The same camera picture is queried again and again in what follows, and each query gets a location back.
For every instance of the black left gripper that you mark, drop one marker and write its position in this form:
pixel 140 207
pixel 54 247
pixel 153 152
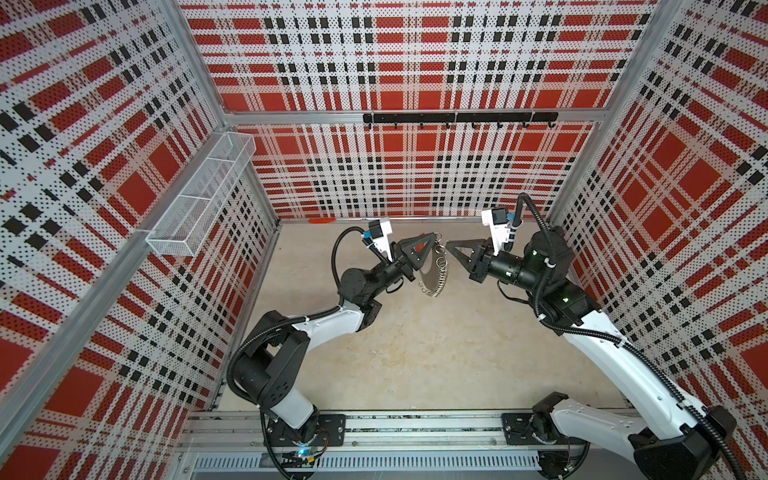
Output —
pixel 413 258

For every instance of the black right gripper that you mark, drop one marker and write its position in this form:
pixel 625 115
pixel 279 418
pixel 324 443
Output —
pixel 469 247

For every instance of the metal keyring gauge red handle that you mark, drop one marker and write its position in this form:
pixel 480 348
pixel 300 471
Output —
pixel 434 279

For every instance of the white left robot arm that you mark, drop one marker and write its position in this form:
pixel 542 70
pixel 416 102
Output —
pixel 264 368

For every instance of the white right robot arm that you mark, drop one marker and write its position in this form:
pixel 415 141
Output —
pixel 674 435

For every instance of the red marker pen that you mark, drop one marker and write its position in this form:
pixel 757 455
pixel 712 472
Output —
pixel 322 221

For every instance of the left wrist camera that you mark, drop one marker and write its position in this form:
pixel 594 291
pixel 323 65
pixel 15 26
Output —
pixel 375 238

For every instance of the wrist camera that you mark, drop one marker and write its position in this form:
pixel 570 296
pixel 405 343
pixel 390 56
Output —
pixel 375 238
pixel 502 229

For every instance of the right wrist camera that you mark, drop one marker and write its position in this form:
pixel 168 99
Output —
pixel 502 229

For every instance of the black hook rail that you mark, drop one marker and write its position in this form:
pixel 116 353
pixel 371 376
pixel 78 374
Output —
pixel 449 118

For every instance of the white wire mesh basket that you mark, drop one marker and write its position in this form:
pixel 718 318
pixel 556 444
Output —
pixel 187 222

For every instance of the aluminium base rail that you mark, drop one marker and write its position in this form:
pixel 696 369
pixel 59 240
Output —
pixel 380 444

